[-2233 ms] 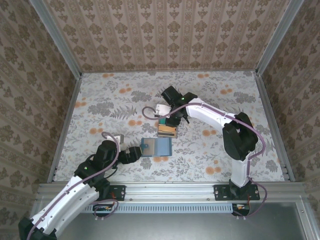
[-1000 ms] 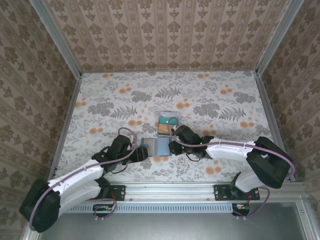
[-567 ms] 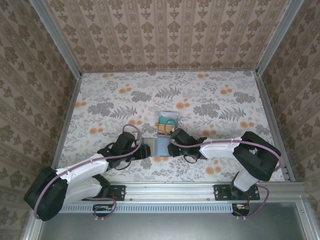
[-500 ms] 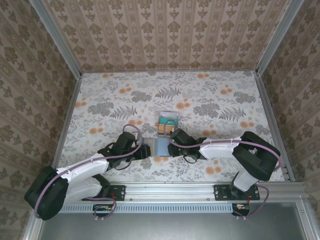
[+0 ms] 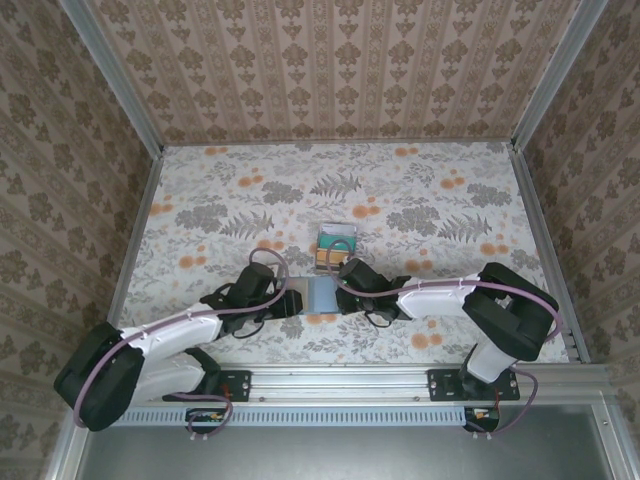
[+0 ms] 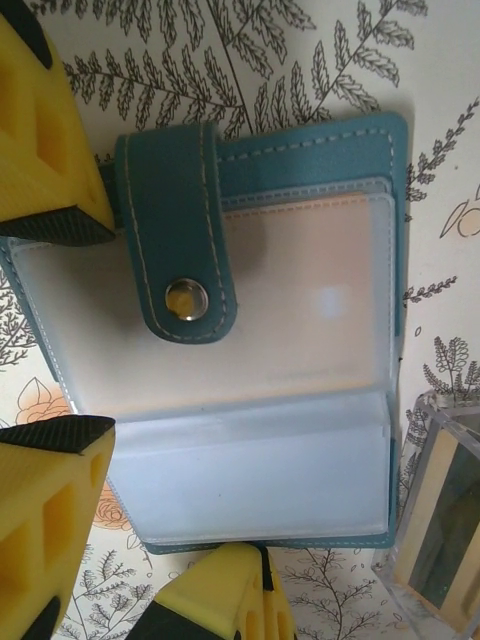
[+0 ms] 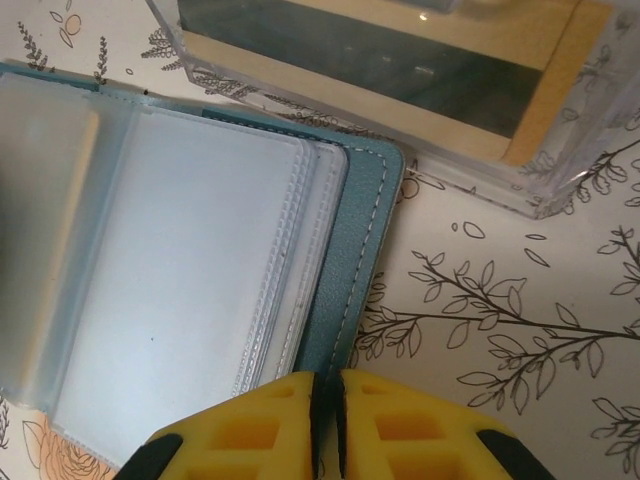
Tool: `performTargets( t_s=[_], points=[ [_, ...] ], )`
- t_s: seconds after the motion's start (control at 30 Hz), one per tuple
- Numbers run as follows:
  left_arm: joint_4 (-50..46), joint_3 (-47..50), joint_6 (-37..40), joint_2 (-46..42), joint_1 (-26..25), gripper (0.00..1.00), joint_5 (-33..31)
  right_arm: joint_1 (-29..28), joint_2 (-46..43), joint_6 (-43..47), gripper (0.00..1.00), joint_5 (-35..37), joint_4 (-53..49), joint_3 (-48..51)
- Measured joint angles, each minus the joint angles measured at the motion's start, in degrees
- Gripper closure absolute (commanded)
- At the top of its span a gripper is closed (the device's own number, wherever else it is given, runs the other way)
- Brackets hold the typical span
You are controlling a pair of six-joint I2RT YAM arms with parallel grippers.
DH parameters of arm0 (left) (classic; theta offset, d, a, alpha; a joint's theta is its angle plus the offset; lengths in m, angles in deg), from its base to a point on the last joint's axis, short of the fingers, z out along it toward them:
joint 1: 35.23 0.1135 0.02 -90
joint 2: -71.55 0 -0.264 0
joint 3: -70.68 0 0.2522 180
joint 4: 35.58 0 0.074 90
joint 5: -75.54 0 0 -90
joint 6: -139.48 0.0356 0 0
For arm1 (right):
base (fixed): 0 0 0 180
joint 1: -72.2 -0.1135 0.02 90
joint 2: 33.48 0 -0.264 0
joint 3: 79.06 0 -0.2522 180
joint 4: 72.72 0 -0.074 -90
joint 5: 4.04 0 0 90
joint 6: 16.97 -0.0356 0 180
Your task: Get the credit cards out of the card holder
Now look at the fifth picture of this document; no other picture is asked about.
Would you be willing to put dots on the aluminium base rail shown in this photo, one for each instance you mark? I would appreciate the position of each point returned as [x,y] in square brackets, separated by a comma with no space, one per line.
[340,382]

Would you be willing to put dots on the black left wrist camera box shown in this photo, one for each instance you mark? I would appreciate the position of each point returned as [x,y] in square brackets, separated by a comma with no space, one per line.
[293,303]

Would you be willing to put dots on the grey metal panel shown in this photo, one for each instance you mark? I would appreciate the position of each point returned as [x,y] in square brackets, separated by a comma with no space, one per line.
[325,455]

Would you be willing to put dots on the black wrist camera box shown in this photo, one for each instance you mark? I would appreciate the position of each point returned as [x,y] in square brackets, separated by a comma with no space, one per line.
[293,303]
[348,303]

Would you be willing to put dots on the beige card with dark stripe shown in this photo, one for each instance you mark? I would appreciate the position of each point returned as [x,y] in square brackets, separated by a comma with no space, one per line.
[324,267]

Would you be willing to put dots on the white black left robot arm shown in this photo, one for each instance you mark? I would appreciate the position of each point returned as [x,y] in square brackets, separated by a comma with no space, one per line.
[170,340]

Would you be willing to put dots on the aluminium frame post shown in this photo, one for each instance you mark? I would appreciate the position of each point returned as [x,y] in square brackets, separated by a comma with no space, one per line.
[555,75]
[115,80]

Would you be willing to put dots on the floral table cover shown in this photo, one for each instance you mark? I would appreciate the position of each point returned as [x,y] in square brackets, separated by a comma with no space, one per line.
[225,200]

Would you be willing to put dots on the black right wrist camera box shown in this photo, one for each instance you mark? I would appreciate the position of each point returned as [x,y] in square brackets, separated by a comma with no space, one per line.
[348,303]

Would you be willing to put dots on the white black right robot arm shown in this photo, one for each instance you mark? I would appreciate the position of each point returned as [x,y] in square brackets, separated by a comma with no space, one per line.
[430,302]

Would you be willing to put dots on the aluminium table side rail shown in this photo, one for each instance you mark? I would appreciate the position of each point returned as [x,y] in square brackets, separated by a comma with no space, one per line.
[550,250]
[132,245]

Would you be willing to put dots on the black connector module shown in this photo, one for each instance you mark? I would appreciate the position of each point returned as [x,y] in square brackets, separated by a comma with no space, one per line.
[482,416]
[205,416]

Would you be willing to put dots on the pale grey card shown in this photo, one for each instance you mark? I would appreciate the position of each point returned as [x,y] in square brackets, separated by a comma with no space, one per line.
[337,229]

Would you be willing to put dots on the blue card holder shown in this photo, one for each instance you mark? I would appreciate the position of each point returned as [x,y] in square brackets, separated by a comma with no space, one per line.
[322,297]

